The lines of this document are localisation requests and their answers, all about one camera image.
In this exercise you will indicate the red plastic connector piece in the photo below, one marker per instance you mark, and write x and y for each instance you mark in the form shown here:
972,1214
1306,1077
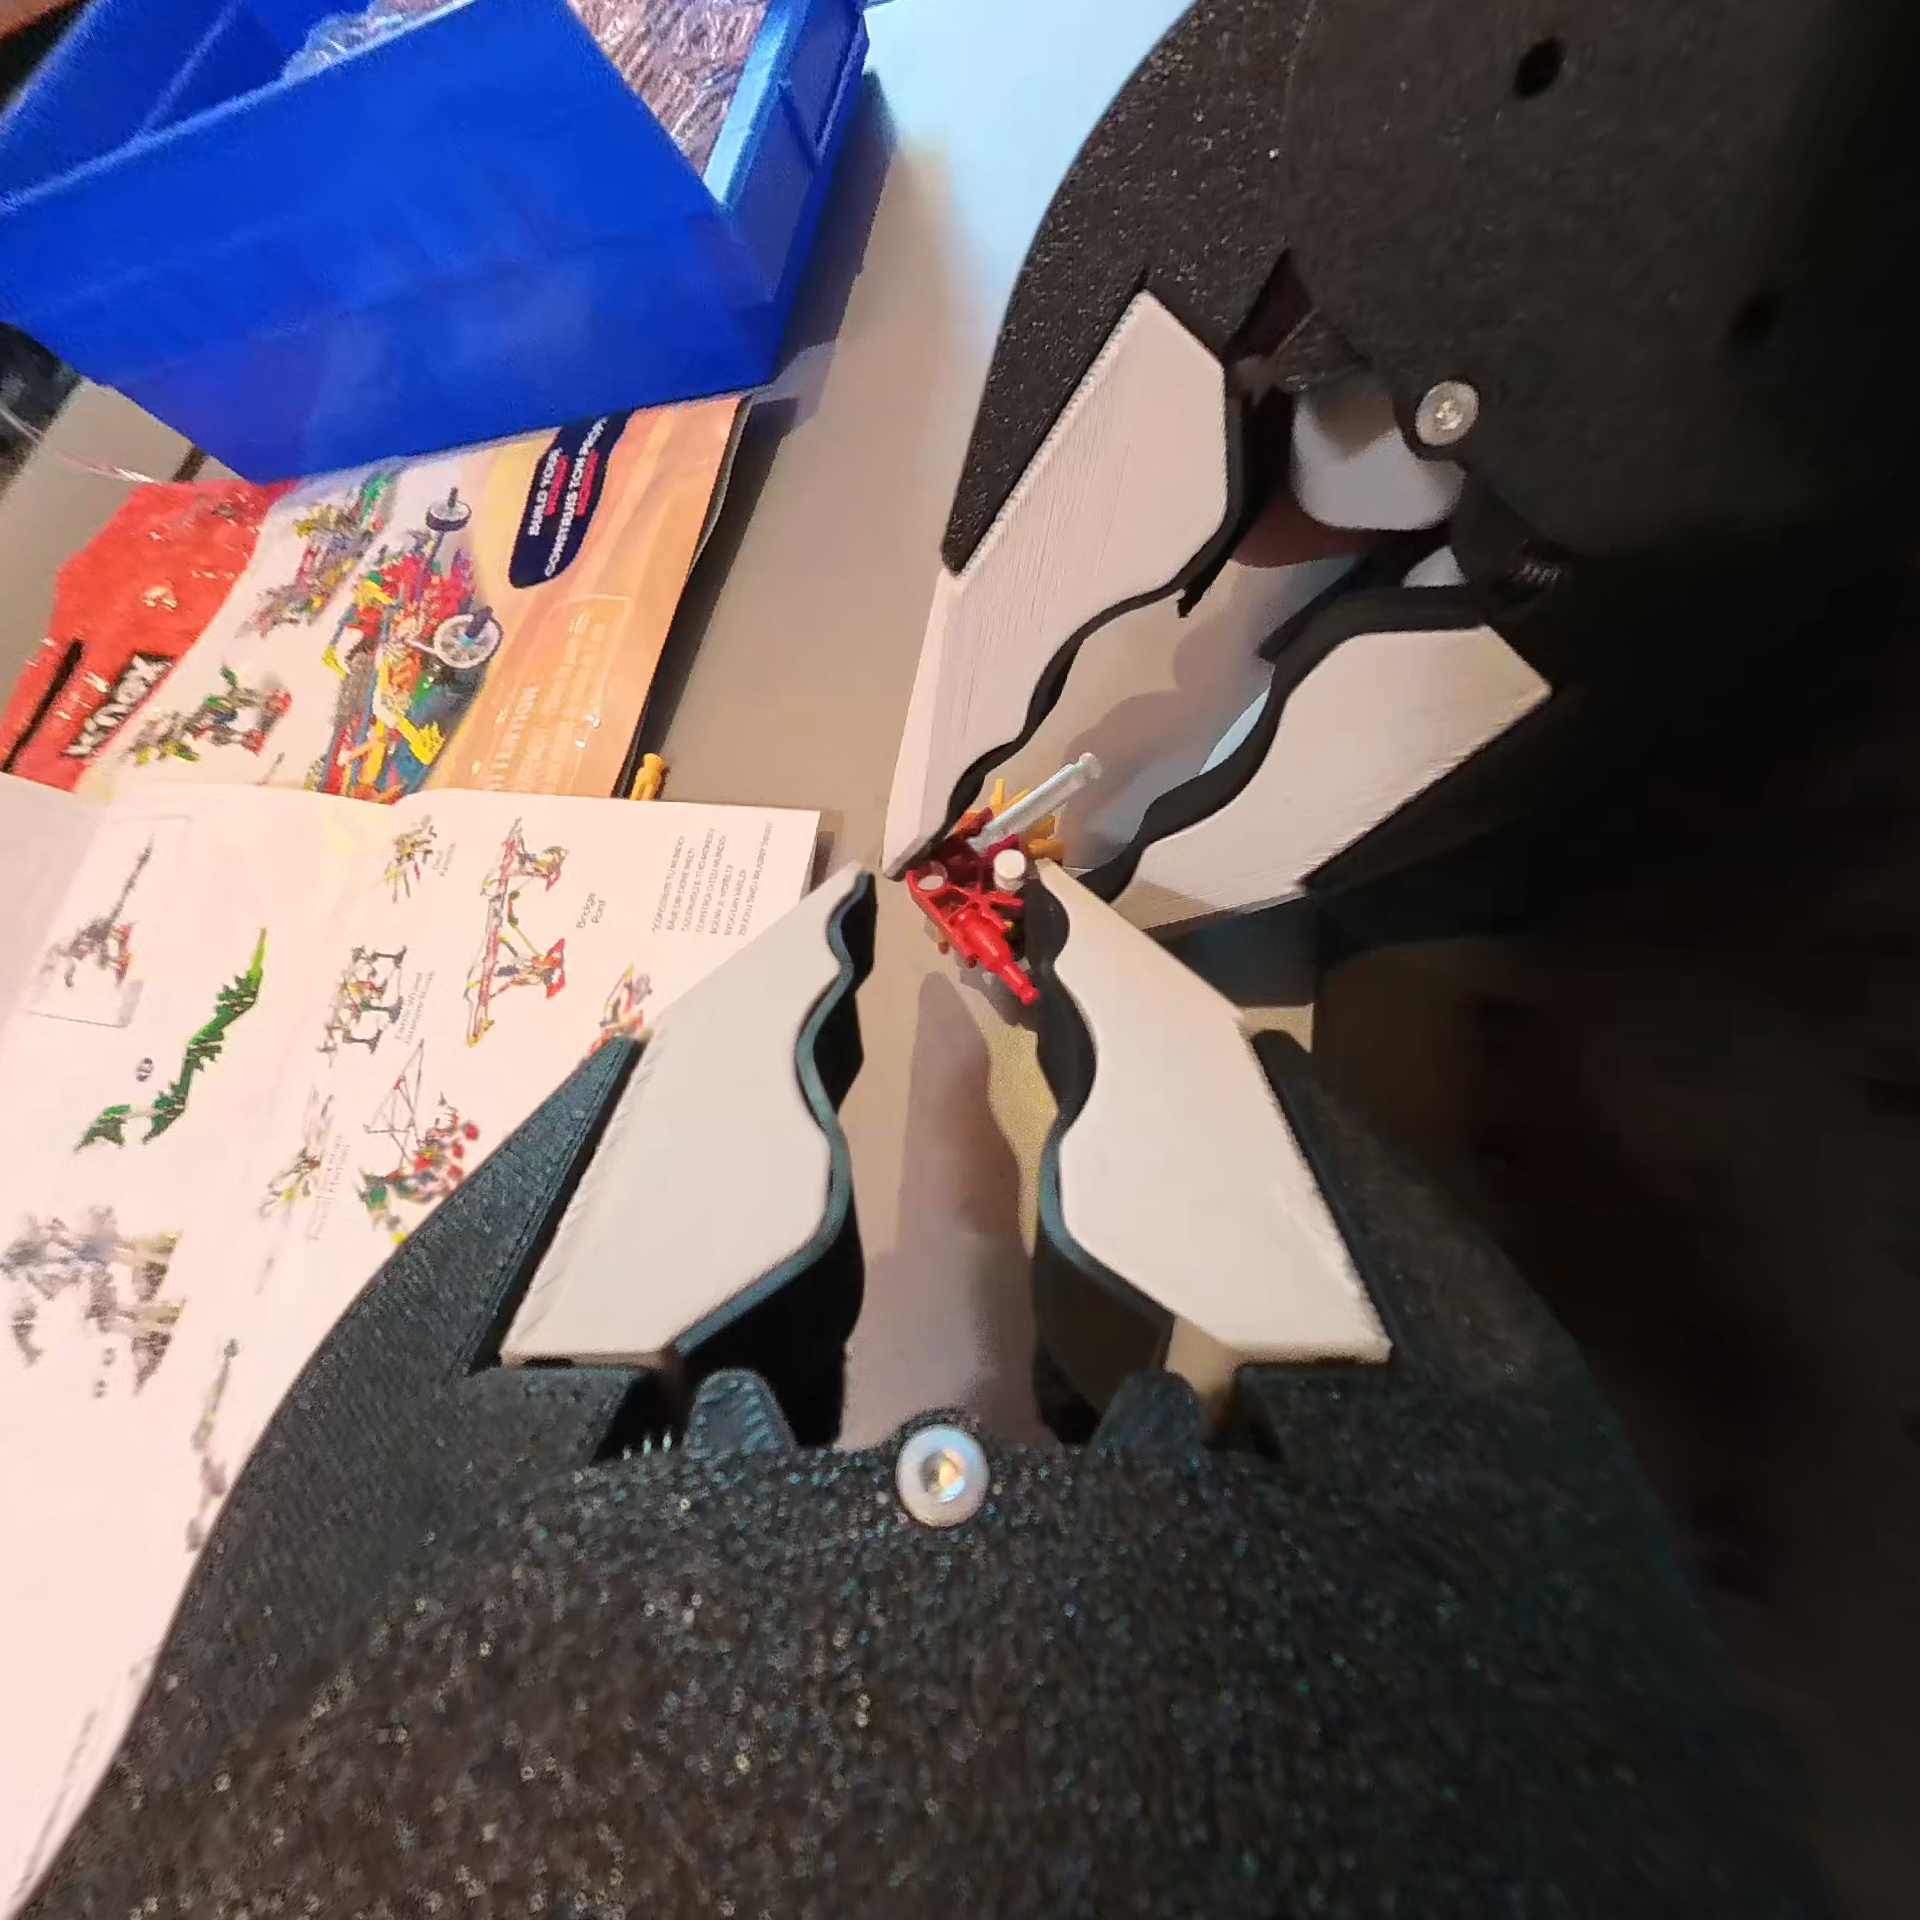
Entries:
960,902

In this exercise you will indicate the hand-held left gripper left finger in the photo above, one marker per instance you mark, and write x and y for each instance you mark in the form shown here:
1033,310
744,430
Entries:
705,1185

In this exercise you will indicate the clear plastic bag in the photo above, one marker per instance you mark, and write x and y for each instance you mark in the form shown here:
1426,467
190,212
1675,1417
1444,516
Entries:
675,77

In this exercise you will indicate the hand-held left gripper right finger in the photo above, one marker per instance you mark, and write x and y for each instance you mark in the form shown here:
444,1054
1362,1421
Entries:
1200,1185

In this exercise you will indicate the blue plastic bin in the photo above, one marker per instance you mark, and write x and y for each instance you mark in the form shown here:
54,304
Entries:
376,270

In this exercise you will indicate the short red plastic rod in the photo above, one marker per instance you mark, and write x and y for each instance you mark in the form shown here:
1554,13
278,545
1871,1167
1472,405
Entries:
1001,967

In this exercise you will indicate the white printed instruction sheet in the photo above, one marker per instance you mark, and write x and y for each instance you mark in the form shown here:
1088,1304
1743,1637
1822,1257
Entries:
224,975

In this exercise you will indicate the orange and red toy bag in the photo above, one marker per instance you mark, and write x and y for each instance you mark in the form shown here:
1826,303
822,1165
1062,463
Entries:
600,600

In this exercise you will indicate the yellow plastic rod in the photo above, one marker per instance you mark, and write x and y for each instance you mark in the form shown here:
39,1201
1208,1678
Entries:
648,775

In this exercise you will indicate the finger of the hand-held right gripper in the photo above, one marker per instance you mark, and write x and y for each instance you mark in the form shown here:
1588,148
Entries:
1350,751
1080,495

